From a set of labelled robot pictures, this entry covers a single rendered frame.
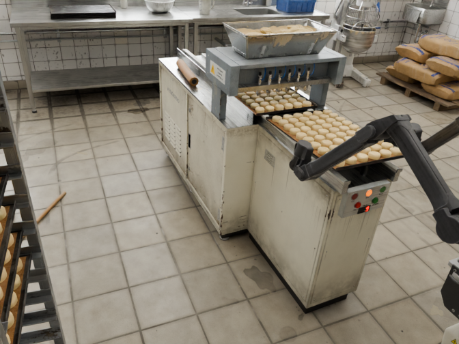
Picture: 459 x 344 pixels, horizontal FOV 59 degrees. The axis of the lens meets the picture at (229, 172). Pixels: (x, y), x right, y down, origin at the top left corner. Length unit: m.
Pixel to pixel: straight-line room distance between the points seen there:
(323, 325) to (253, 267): 0.54
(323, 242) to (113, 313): 1.15
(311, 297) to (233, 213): 0.70
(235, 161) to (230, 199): 0.27
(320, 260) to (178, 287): 0.84
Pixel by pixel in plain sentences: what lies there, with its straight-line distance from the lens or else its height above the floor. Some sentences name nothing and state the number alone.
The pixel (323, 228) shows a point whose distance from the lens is 1.94.
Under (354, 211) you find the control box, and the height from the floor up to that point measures 0.72.
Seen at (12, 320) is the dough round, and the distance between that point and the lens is 1.15.
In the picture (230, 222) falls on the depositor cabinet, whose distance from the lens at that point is 2.59.
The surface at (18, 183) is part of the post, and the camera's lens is 1.19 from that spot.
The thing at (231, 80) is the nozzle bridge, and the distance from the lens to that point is 2.10.
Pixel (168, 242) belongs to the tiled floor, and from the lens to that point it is 2.70.
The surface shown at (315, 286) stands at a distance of 2.19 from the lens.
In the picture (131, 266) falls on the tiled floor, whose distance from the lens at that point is 2.57.
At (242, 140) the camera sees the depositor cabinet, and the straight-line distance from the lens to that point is 2.29.
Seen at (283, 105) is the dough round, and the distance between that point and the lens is 2.40.
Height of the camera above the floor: 1.81
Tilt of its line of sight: 32 degrees down
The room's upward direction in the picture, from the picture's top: 4 degrees clockwise
